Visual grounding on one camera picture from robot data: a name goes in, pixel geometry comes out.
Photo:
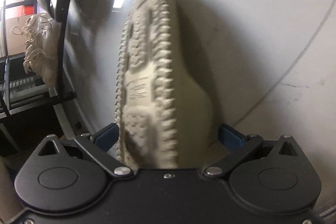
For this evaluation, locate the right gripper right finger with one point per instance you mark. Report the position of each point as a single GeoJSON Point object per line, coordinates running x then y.
{"type": "Point", "coordinates": [240, 146]}

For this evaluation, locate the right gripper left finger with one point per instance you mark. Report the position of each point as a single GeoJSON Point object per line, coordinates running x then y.
{"type": "Point", "coordinates": [96, 147]}

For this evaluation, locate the cream slide sandal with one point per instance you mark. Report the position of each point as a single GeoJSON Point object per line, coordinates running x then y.
{"type": "Point", "coordinates": [163, 115]}

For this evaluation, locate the black metal shoe rack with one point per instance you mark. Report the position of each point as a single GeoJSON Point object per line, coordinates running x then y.
{"type": "Point", "coordinates": [7, 111]}

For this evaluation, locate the beige laced sneaker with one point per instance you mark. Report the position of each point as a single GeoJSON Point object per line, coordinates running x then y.
{"type": "Point", "coordinates": [41, 47]}

